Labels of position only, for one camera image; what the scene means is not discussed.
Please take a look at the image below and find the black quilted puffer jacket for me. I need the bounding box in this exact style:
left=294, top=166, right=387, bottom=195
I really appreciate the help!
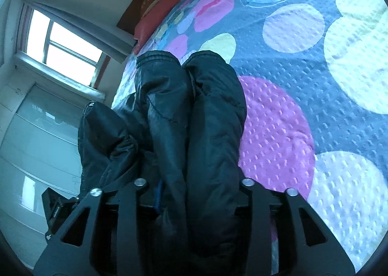
left=78, top=51, right=247, bottom=275

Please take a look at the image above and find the colourful circle pattern bedspread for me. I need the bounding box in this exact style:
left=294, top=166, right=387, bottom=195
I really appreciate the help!
left=113, top=0, right=387, bottom=275

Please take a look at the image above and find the window with wooden sill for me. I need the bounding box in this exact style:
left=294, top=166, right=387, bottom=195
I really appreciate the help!
left=13, top=4, right=110, bottom=102

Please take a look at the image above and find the frosted glass wardrobe door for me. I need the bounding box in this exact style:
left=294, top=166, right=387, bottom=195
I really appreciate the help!
left=1, top=84, right=88, bottom=268

